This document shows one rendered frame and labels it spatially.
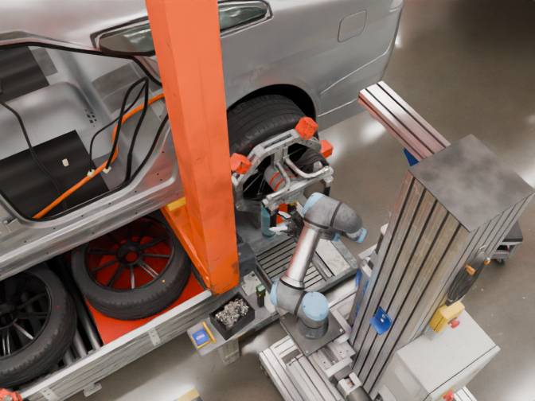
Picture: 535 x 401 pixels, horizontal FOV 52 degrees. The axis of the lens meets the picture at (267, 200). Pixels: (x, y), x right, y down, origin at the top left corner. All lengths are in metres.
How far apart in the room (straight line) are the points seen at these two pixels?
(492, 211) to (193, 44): 0.96
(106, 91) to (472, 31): 3.53
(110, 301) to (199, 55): 1.74
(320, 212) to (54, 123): 1.77
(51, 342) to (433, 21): 4.28
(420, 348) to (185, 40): 1.38
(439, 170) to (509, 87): 3.59
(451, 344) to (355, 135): 2.48
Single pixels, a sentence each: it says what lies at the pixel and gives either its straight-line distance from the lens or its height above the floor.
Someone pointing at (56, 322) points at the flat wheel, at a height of 0.50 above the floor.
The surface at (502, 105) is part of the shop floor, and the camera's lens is 4.96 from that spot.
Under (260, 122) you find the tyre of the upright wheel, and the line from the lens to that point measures 2.81.
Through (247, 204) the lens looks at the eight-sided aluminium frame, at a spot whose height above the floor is 0.68.
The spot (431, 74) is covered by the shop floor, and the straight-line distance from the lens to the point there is 5.04.
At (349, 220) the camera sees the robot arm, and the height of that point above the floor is 1.29.
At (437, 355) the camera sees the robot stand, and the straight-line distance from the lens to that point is 2.21.
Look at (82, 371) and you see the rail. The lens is 3.18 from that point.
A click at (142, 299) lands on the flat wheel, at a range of 3.07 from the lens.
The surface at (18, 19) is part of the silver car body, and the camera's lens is 2.31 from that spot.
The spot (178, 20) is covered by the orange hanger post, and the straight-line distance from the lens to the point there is 1.61.
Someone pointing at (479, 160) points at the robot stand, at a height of 2.03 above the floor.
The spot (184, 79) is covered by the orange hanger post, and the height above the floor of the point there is 2.06.
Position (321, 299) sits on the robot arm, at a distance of 2.41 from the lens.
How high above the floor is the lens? 3.22
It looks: 55 degrees down
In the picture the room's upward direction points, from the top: straight up
